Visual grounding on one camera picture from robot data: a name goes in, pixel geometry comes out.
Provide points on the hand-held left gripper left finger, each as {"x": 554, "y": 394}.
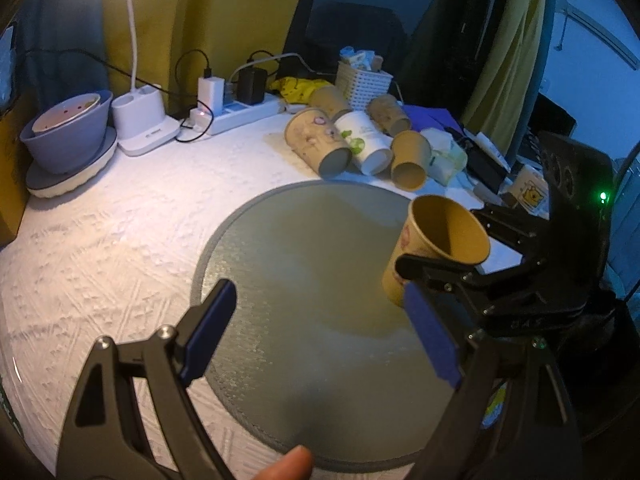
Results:
{"x": 212, "y": 317}

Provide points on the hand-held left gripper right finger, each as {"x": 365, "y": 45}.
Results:
{"x": 430, "y": 332}

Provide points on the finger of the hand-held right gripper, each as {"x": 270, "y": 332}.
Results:
{"x": 515, "y": 232}
{"x": 450, "y": 275}

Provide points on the brown paper cup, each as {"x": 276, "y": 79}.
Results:
{"x": 330, "y": 100}
{"x": 390, "y": 112}
{"x": 440, "y": 232}
{"x": 410, "y": 157}

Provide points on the white cup with green print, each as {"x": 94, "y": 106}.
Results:
{"x": 362, "y": 137}

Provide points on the large printed kraft cup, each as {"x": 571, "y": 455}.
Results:
{"x": 312, "y": 135}

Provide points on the person's left hand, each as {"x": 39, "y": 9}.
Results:
{"x": 285, "y": 465}

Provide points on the small box with yellow cartoon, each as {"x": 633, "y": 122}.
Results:
{"x": 529, "y": 189}

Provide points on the black case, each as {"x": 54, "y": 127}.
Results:
{"x": 487, "y": 167}

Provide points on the white tube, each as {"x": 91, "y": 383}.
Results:
{"x": 492, "y": 146}

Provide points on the yellow printed packet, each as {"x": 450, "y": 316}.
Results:
{"x": 492, "y": 402}

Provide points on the tissue packet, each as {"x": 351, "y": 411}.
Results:
{"x": 445, "y": 157}

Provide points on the grey round mat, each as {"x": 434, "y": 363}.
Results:
{"x": 310, "y": 285}

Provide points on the purple cloth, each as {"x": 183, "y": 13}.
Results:
{"x": 430, "y": 116}

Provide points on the hanging yellow cloth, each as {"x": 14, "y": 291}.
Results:
{"x": 510, "y": 50}

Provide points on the blue and white plate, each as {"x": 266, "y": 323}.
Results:
{"x": 75, "y": 177}

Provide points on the white desk lamp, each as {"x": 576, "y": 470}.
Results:
{"x": 145, "y": 130}

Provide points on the white air conditioner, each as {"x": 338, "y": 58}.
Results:
{"x": 600, "y": 20}

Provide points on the white power strip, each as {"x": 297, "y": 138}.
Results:
{"x": 240, "y": 112}

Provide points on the white woven basket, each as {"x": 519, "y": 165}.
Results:
{"x": 362, "y": 87}

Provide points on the hanging dark clothing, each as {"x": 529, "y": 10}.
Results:
{"x": 450, "y": 35}

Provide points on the blue bowl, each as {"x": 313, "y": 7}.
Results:
{"x": 70, "y": 145}

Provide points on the white charger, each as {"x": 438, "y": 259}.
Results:
{"x": 211, "y": 92}

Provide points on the black charger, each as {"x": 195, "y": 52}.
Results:
{"x": 251, "y": 85}

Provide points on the blue and white packet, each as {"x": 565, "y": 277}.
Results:
{"x": 356, "y": 56}

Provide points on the white perforated bowl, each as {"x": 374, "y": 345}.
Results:
{"x": 65, "y": 110}

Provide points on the yellow curtain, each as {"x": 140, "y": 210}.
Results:
{"x": 225, "y": 15}

